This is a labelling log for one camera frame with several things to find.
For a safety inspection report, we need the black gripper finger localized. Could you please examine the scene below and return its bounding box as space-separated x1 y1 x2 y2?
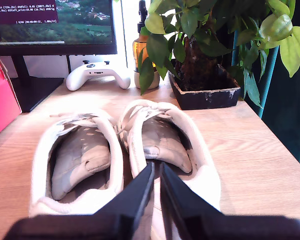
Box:
93 161 156 240
160 161 225 240

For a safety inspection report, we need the white sneaker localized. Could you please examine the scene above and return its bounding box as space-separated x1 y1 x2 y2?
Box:
28 109 125 217
117 99 222 240

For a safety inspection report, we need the red cardboard shoebox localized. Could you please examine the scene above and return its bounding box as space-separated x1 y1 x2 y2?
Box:
0 56 23 142

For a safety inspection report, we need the black rectangular planter tray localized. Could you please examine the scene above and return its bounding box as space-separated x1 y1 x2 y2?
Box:
167 63 242 111

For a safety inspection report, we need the white game controller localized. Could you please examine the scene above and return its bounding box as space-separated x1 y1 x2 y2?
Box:
65 59 131 92

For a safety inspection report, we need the dark teal curtain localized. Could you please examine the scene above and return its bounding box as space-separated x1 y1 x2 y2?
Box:
231 0 300 173

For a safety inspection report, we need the black monitor stand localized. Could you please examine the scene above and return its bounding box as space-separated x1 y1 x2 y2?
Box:
9 55 65 113

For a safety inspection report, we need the amber pump bottle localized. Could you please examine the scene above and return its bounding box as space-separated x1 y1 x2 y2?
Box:
132 0 161 90

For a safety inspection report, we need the green leafy houseplant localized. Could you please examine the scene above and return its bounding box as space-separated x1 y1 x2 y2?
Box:
137 0 300 108

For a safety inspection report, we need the wide black computer monitor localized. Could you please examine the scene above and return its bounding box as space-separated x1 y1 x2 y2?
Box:
0 0 118 56

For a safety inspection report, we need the thin black monitor cable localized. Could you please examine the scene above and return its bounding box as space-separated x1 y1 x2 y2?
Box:
65 54 72 75

